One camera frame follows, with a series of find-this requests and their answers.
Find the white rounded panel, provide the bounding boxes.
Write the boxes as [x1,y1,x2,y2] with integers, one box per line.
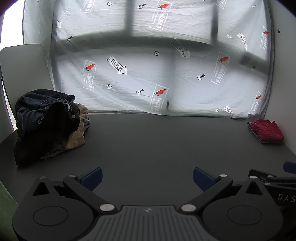
[0,44,56,139]

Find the grey garment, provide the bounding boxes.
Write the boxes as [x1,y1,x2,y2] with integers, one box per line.
[40,117,90,161]

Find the beige garment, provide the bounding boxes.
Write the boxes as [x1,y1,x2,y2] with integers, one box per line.
[65,104,89,150]

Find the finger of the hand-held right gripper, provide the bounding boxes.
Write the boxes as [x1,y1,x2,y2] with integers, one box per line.
[283,161,296,173]
[248,170,296,186]

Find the white printed sheet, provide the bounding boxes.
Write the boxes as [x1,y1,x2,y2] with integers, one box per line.
[23,0,274,120]

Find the red checked shorts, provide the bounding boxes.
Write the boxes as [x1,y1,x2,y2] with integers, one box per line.
[250,119,284,141]

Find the black garment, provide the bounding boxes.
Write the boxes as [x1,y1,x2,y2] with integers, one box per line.
[14,101,81,165]

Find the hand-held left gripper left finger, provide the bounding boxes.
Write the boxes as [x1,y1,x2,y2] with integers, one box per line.
[31,166,117,213]

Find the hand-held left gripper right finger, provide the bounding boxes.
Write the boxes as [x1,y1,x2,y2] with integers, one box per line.
[179,166,266,213]

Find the folded red cloth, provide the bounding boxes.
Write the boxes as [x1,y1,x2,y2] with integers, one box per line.
[247,122,285,144]

